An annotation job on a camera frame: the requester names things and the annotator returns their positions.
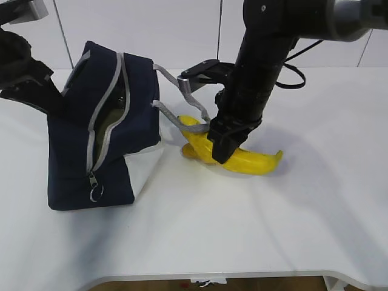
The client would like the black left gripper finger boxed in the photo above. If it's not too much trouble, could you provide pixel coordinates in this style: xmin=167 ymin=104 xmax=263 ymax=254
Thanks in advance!
xmin=1 ymin=80 xmax=65 ymax=116

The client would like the navy blue lunch bag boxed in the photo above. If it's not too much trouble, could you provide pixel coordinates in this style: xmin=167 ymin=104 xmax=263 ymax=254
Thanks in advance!
xmin=47 ymin=41 xmax=182 ymax=211

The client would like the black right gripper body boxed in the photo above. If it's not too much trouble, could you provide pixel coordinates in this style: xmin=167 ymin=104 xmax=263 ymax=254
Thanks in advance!
xmin=212 ymin=60 xmax=278 ymax=130

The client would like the white label under table edge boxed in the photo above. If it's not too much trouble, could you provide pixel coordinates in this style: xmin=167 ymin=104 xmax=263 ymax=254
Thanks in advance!
xmin=190 ymin=275 xmax=227 ymax=288

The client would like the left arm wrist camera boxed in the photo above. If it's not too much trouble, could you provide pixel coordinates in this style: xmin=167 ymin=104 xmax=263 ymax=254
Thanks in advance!
xmin=1 ymin=0 xmax=49 ymax=25

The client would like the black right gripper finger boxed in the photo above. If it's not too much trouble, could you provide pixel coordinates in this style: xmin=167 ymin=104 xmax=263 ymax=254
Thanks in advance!
xmin=207 ymin=118 xmax=252 ymax=164

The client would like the long yellow banana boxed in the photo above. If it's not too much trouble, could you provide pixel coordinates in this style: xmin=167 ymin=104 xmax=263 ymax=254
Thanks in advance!
xmin=180 ymin=129 xmax=283 ymax=175

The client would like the round yellow pear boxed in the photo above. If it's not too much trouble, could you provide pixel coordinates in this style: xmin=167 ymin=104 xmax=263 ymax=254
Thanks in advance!
xmin=181 ymin=143 xmax=216 ymax=165

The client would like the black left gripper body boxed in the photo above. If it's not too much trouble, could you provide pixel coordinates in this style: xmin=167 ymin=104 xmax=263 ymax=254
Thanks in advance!
xmin=1 ymin=30 xmax=53 ymax=91

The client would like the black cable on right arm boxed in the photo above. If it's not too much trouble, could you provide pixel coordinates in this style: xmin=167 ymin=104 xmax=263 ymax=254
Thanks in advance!
xmin=274 ymin=39 xmax=324 ymax=90

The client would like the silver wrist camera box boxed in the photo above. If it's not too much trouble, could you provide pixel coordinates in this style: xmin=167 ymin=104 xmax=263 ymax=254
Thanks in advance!
xmin=177 ymin=59 xmax=235 ymax=93

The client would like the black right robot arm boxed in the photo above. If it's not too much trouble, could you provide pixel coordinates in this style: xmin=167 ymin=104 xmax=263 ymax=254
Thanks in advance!
xmin=207 ymin=1 xmax=387 ymax=164

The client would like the green lidded glass container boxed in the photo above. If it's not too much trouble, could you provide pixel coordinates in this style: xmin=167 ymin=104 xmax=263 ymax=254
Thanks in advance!
xmin=95 ymin=76 xmax=126 ymax=152

